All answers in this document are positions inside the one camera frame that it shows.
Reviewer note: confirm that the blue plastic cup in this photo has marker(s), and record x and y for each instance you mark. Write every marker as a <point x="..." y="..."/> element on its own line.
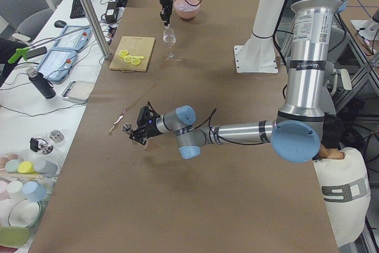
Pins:
<point x="34" y="192"/>

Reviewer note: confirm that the clear wine glass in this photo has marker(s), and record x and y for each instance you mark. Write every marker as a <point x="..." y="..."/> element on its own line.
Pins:
<point x="169" y="39"/>

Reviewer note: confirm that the grey chair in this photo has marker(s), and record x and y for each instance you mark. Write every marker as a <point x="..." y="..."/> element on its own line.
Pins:
<point x="26" y="17"/>

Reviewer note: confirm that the white plastic cup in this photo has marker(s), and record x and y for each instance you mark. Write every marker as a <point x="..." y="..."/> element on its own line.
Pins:
<point x="15" y="190"/>

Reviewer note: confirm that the upper teach pendant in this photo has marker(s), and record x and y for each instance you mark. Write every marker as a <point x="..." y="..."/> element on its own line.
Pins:
<point x="73" y="37"/>

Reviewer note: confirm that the grey plastic cup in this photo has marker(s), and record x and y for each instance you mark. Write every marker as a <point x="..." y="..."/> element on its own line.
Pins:
<point x="45" y="168"/>

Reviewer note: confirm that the lower teach pendant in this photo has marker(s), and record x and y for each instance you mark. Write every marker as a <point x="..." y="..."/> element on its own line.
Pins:
<point x="56" y="65"/>

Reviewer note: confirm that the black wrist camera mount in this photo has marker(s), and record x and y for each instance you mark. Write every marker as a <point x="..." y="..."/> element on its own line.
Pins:
<point x="146" y="114"/>

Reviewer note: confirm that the seated person white shirt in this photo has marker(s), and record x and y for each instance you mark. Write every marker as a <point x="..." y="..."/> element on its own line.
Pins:
<point x="343" y="181"/>

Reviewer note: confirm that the lemon slice far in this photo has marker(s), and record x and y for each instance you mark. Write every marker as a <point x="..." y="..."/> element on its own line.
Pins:
<point x="123" y="53"/>

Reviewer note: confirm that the aluminium frame post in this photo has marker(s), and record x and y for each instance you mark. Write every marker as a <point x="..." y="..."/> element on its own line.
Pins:
<point x="95" y="27"/>

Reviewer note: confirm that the black water bottle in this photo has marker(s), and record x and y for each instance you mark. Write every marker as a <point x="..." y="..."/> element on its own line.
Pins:
<point x="41" y="83"/>

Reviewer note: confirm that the white green-rimmed plate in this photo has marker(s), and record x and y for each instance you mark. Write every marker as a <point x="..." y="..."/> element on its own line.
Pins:
<point x="25" y="214"/>

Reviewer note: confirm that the black computer mouse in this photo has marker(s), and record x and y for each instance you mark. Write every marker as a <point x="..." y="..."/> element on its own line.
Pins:
<point x="60" y="24"/>

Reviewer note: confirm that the steel double jigger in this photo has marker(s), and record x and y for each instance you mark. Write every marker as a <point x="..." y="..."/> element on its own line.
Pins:
<point x="128" y="129"/>

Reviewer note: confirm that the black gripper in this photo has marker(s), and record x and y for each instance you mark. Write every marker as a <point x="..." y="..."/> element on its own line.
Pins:
<point x="165" y="2"/>
<point x="150" y="128"/>

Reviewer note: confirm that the green plastic cup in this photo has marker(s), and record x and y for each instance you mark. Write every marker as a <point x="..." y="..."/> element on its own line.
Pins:
<point x="12" y="166"/>

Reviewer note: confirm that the lemon slice middle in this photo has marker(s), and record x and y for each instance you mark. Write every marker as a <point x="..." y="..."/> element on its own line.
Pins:
<point x="128" y="58"/>

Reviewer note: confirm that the lemon slice near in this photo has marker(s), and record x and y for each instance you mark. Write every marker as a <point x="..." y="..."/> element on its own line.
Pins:
<point x="136" y="62"/>

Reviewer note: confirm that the white pedestal column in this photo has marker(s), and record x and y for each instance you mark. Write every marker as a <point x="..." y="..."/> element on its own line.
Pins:
<point x="257" y="55"/>

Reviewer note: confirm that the bamboo cutting board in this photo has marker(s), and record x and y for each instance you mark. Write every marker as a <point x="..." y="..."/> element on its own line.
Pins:
<point x="136" y="46"/>

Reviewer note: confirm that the teach pendant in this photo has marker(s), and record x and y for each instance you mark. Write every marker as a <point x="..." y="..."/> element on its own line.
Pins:
<point x="73" y="37"/>
<point x="56" y="65"/>

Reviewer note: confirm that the lemon slice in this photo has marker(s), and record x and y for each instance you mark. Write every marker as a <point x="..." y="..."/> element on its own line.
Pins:
<point x="136" y="62"/>
<point x="123" y="53"/>
<point x="128" y="58"/>

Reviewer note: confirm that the black keyboard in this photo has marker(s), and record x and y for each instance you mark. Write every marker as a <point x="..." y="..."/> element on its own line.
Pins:
<point x="77" y="10"/>

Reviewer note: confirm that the pink bowl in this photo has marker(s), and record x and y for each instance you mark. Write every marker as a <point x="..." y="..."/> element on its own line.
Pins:
<point x="187" y="9"/>

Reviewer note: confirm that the yellow plastic cup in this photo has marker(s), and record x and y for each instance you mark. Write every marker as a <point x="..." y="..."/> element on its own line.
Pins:
<point x="26" y="167"/>

